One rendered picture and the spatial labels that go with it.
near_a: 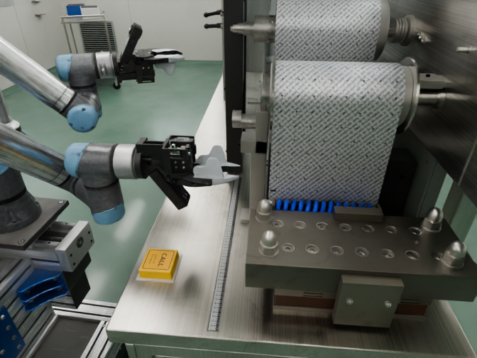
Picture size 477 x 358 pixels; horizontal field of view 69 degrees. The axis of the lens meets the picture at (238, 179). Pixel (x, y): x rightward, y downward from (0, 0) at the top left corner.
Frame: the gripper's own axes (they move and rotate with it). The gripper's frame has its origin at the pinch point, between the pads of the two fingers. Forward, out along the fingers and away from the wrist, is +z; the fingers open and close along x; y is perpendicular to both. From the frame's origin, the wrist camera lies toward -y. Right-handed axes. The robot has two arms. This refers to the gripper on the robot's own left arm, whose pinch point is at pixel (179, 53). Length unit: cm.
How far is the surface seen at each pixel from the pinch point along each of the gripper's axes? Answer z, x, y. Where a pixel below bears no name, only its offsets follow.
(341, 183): 23, 62, 7
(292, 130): 13, 57, -4
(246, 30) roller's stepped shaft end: 13.8, 23.4, -12.9
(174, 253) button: -12, 58, 23
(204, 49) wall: 114, -485, 167
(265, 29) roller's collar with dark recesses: 17.7, 26.6, -14.0
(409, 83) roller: 33, 61, -14
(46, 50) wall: -136, -509, 162
